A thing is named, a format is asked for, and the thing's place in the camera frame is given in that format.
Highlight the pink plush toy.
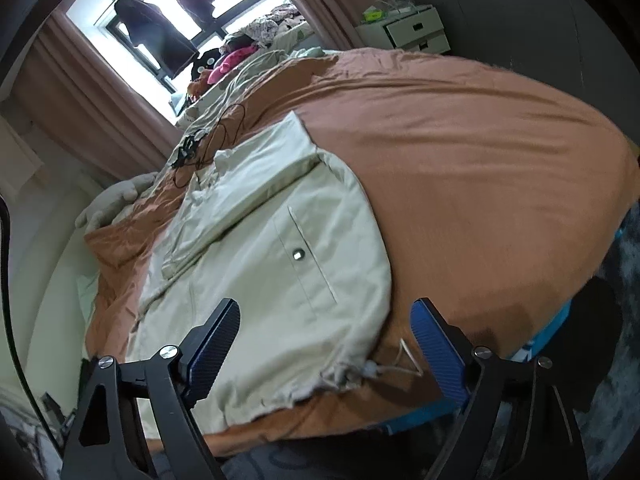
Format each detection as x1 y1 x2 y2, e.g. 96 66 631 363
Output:
207 45 261 85

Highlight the brown blanket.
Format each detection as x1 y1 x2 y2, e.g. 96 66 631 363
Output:
82 47 640 456

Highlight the cream jacket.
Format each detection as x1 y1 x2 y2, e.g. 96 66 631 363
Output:
122 110 426 423

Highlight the white nightstand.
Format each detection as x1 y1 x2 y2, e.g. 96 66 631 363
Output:
356 4 453 56

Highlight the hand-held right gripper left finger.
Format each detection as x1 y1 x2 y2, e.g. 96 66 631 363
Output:
60 298 242 480

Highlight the black cable bundle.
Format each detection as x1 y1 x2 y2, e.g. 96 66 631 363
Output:
170 102 248 186

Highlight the grey fluffy rug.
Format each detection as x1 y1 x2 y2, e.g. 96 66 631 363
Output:
500 205 640 480

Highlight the black plush toy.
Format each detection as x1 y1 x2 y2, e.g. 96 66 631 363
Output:
189 47 223 81

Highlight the dark cloth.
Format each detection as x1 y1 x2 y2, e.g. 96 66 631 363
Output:
545 277 626 413

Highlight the white hanging cloth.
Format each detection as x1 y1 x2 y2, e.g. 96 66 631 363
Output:
0 112 46 196

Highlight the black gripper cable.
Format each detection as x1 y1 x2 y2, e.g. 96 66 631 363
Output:
0 198 70 443

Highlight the grey plush toy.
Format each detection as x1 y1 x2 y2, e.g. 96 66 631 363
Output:
75 172 158 231

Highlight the window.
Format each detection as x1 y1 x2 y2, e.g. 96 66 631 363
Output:
65 0 281 126

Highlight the dark hanging coat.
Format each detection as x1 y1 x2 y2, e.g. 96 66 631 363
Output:
114 0 200 78

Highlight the pale green pillow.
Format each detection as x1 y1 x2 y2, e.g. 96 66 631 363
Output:
75 267 103 326

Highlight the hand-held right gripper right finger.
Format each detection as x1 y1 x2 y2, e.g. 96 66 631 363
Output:
409 298 601 480

